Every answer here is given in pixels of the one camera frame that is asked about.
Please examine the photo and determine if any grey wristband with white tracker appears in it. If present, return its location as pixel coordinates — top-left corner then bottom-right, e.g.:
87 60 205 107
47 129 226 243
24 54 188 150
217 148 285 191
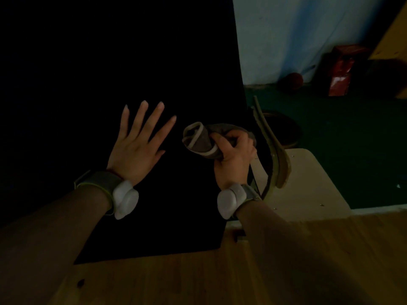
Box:
74 169 140 220
217 183 262 220

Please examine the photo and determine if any yellow wooden furniture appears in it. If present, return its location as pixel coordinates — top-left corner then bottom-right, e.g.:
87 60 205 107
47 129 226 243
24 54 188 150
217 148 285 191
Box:
368 2 407 99

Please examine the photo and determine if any person's left forearm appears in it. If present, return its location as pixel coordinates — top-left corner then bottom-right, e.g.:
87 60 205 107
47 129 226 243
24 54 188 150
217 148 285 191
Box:
0 187 112 305

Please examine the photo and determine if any grey sock with white trim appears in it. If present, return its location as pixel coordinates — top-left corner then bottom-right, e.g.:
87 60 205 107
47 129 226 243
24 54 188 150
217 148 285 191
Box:
182 121 257 161

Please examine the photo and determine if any dark red ball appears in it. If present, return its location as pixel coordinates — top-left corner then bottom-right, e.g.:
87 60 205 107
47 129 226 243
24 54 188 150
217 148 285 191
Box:
279 72 304 91

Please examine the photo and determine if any person's right hand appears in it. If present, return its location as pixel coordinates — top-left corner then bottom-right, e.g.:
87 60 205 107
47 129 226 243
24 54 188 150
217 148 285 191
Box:
210 130 258 191

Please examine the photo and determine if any person's right forearm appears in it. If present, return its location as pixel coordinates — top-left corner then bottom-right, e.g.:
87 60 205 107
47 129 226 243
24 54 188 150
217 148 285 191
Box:
236 200 379 305

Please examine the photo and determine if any dark round basin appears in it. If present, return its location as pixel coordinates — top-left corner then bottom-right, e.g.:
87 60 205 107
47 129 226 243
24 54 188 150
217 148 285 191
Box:
260 110 303 150

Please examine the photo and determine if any person's left hand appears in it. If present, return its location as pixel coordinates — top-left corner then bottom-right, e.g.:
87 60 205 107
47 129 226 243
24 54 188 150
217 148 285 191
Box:
106 100 177 187

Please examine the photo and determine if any wooden chair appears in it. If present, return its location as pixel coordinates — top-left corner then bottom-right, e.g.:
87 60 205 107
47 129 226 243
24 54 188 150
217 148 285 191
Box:
225 95 353 223

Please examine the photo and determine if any black table mat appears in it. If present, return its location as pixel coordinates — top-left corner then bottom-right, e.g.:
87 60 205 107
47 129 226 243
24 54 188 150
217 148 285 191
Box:
0 0 275 265

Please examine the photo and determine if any red bag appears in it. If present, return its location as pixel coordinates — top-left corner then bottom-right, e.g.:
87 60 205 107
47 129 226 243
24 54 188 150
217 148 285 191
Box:
325 44 371 97

